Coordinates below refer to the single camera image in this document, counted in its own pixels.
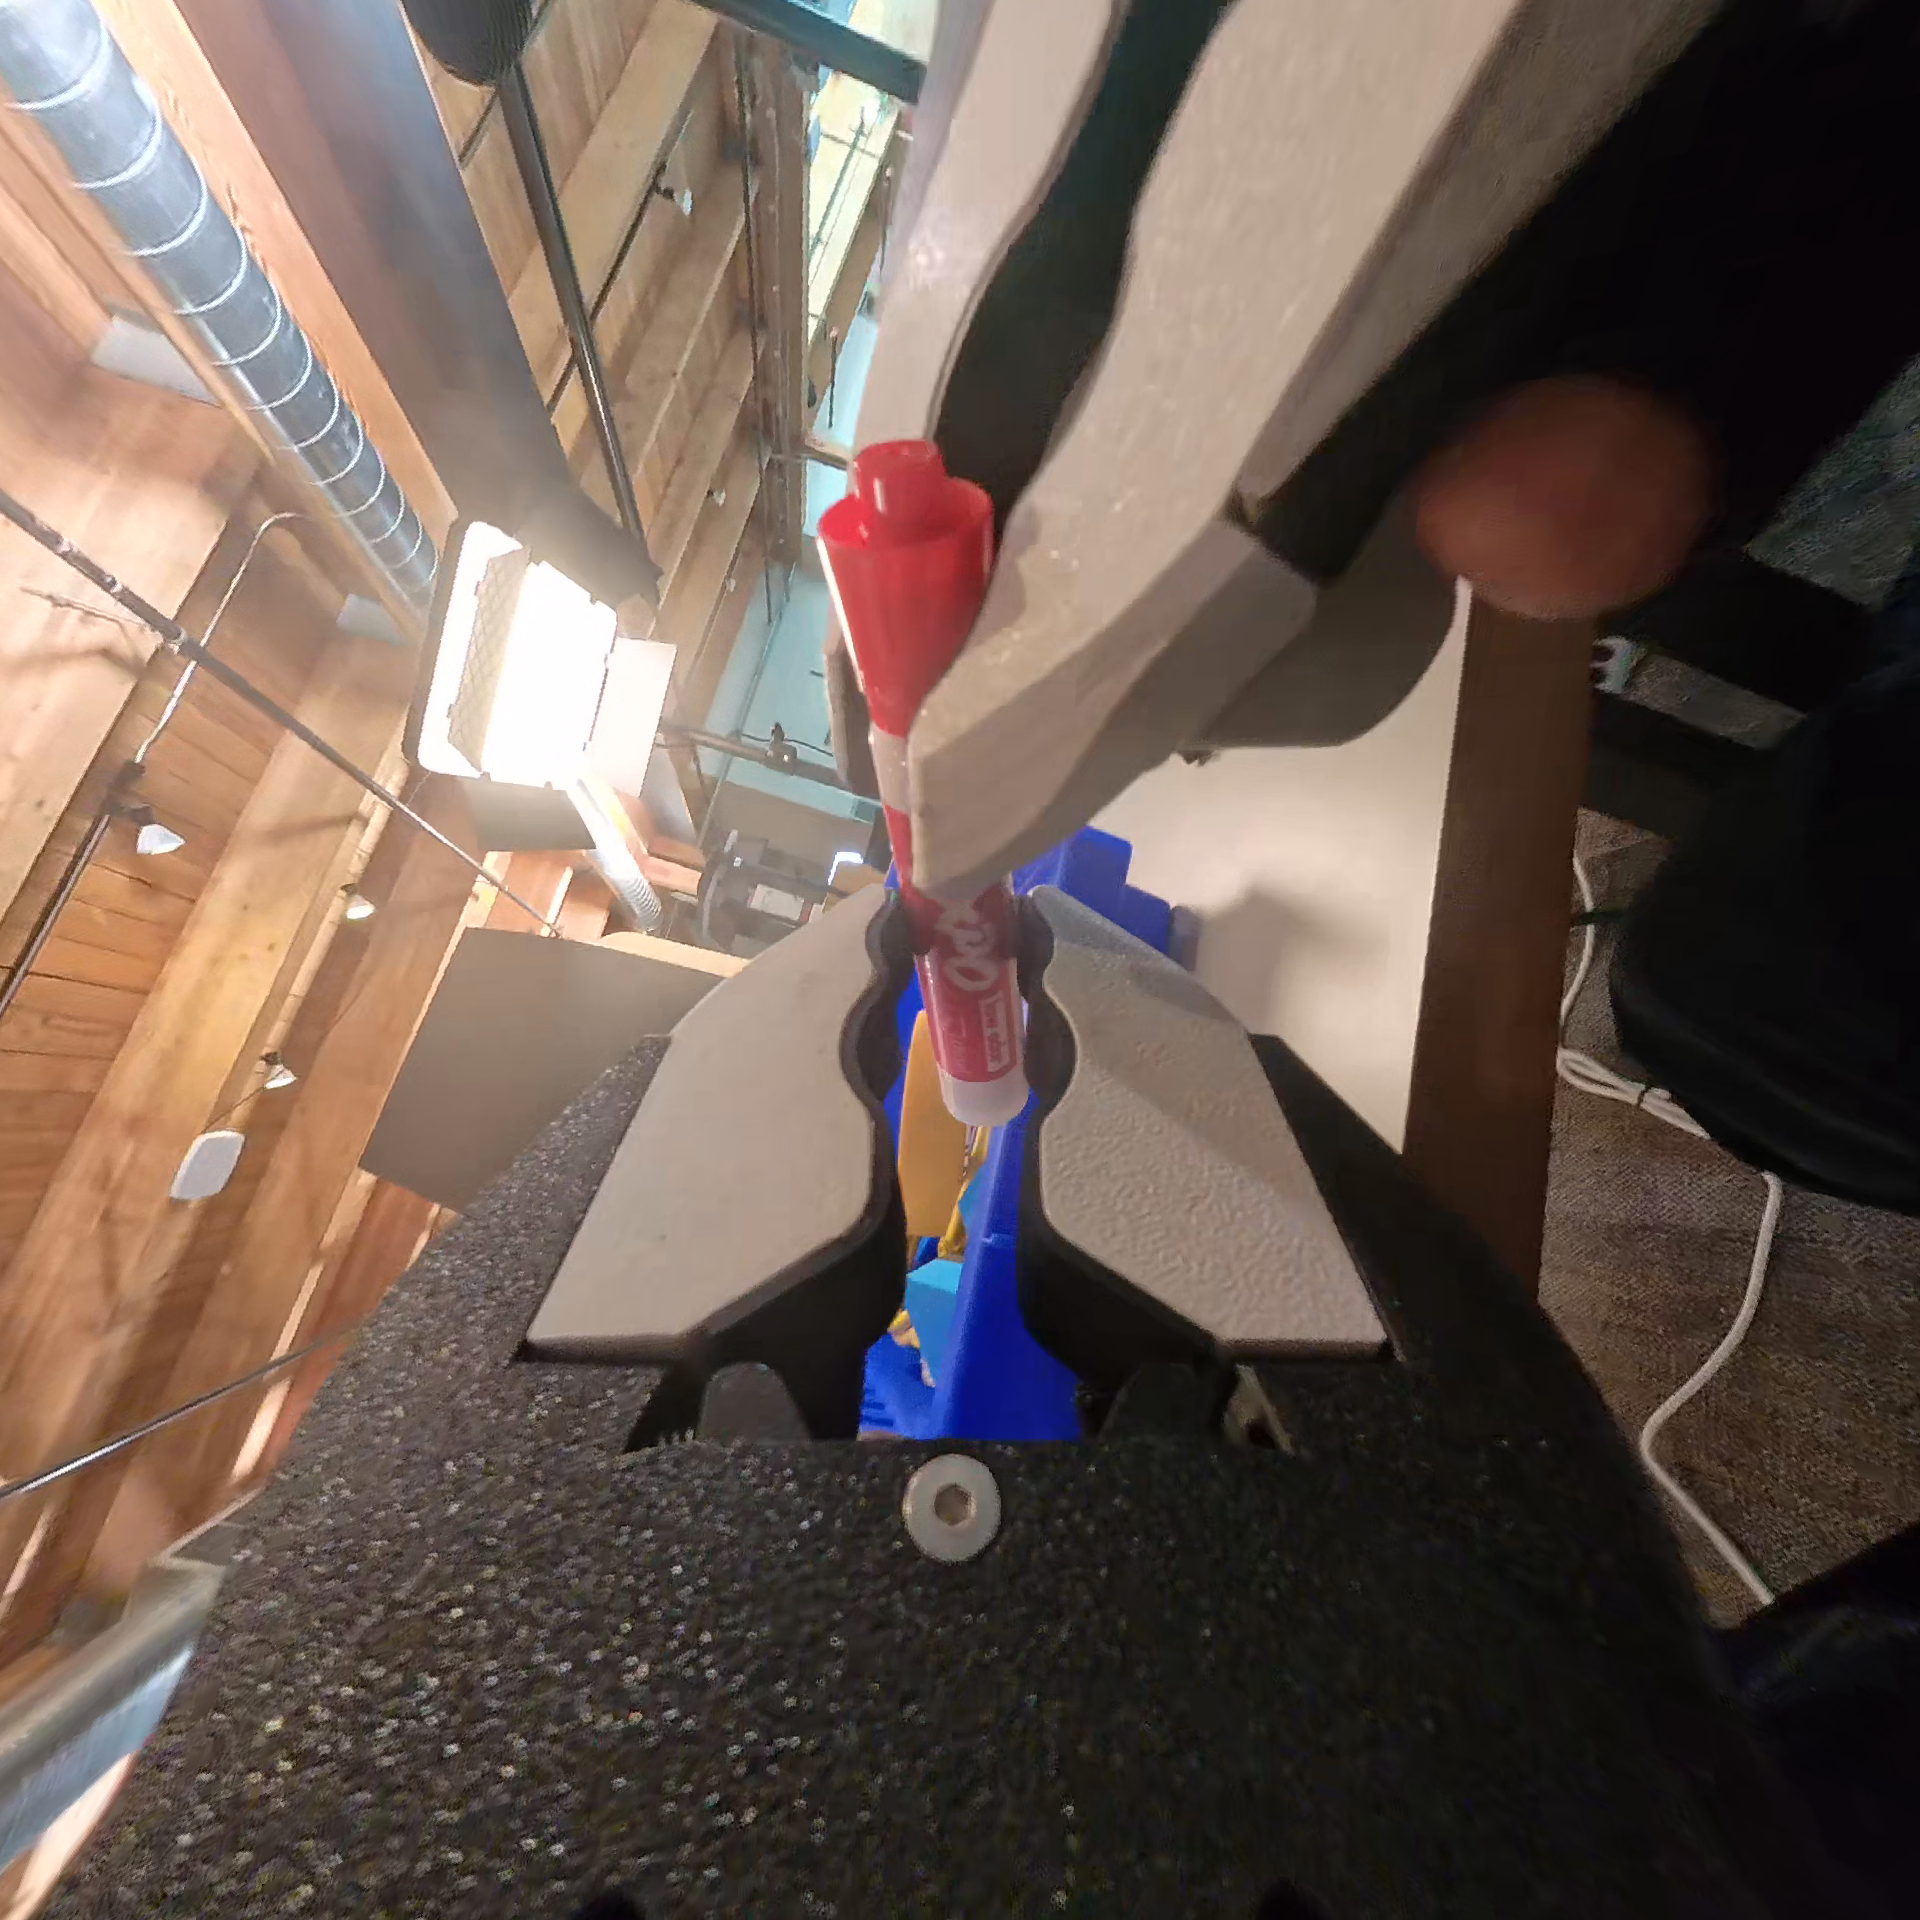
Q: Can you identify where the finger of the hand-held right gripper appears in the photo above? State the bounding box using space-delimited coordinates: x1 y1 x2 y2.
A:
905 0 1720 891
822 0 1202 804

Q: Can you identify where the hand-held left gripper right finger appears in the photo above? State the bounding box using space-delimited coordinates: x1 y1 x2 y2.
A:
1017 884 1392 1369

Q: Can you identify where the person's right hand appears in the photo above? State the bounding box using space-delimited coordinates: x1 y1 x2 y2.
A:
1410 374 1717 620

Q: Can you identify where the grey metal bar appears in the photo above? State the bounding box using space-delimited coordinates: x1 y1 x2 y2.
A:
0 1561 230 1820

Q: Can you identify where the white table with wooden edge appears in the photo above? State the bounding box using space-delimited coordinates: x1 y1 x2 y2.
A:
1080 576 1601 1293

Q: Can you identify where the white cable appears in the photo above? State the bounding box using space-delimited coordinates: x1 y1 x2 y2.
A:
1556 855 1789 1610

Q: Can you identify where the beige panel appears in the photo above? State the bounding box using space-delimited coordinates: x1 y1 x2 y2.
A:
361 927 753 1211

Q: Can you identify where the blue storage bin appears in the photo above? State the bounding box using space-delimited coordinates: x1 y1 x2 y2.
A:
862 824 1202 1443

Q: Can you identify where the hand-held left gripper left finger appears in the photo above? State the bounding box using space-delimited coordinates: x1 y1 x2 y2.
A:
524 884 912 1363

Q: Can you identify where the red and white marker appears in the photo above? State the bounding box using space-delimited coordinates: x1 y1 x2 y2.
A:
817 438 1061 1128

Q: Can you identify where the silver ventilation duct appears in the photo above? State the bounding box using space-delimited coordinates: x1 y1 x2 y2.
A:
0 0 445 610

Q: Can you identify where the studio light panel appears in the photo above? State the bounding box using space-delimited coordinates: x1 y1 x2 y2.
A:
403 516 681 798

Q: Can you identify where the yellow tape roll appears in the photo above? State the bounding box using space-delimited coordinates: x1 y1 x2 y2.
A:
897 1027 997 1352

